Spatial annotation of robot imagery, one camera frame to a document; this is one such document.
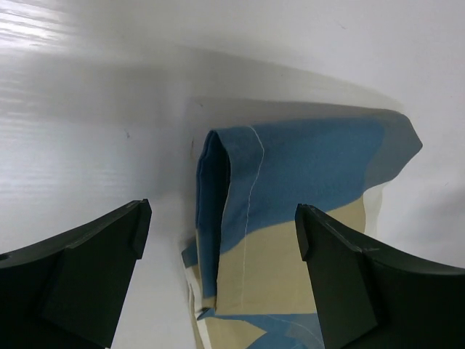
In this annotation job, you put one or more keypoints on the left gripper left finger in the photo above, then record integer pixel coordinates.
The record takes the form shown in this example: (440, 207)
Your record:
(68, 291)

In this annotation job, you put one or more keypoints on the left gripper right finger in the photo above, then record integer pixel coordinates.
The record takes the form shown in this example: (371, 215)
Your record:
(371, 295)

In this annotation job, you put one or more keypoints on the blue and beige cloth placemat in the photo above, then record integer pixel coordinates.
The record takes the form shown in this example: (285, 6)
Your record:
(248, 285)

